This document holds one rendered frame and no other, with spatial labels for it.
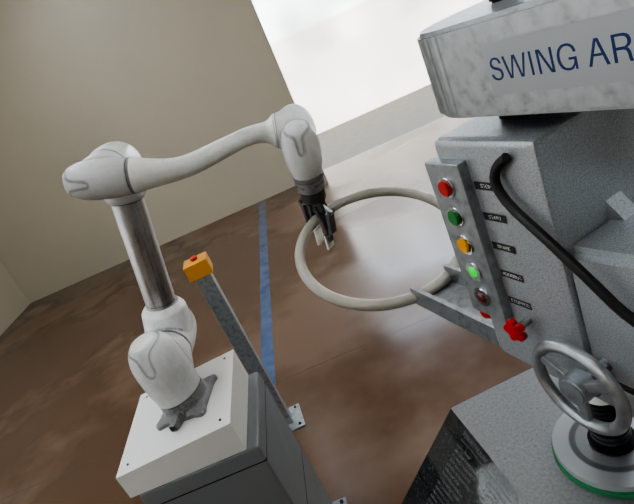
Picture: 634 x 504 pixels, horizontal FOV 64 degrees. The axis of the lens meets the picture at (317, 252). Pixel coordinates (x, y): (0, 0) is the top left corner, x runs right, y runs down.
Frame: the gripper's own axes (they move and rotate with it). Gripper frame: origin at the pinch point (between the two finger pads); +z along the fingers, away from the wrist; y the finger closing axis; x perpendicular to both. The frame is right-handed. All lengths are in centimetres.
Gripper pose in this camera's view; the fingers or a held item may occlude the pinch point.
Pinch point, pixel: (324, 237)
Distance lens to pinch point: 163.5
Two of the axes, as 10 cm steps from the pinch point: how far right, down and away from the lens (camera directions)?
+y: 7.3, 3.6, -5.8
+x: 6.6, -6.1, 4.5
